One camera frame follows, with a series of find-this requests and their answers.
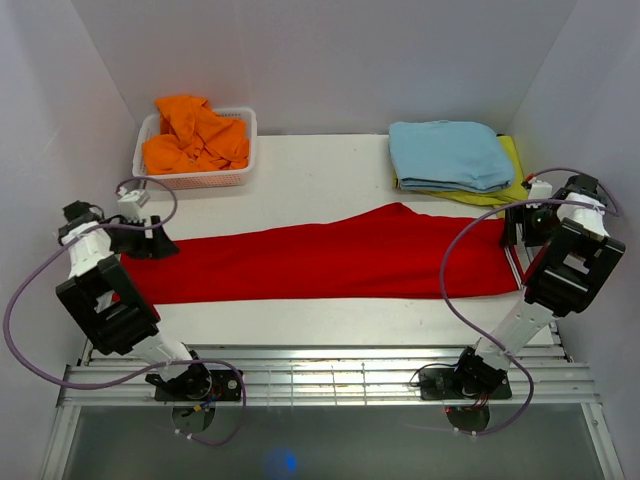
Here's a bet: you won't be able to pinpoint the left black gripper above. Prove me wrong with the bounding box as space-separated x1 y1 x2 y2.
110 215 181 260

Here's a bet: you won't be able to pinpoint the red trousers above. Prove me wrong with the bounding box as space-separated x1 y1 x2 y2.
121 203 518 305

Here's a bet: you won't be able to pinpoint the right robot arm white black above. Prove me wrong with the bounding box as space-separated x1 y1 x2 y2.
451 170 626 397

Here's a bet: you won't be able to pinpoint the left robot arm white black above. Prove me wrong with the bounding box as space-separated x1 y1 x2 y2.
56 201 212 400

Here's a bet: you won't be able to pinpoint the yellow folded trousers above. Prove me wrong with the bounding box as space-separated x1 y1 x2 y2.
409 135 528 208

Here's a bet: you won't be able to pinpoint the light blue folded trousers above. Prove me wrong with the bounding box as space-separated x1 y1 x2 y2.
388 120 515 193

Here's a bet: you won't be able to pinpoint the orange trousers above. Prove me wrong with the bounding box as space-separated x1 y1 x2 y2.
142 95 250 175

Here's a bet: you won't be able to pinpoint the white plastic basket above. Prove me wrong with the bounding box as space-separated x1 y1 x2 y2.
132 107 258 190

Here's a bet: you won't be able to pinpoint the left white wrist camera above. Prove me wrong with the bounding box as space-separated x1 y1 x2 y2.
117 188 150 220

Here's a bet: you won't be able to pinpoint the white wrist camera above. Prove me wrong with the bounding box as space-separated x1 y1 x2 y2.
117 188 150 220
522 175 552 200

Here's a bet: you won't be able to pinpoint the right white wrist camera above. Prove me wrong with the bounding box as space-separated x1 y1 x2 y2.
522 175 552 200

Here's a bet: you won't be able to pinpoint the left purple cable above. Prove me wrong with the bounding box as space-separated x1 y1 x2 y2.
3 176 247 446

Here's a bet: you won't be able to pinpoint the aluminium rail frame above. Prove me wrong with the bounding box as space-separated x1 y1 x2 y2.
41 184 626 480

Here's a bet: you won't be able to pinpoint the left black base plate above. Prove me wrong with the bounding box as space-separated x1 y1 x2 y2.
145 365 242 404

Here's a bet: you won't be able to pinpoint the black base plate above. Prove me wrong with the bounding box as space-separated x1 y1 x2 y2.
145 365 242 404
418 367 512 401

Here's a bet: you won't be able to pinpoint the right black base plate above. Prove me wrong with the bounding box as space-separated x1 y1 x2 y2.
418 367 512 401

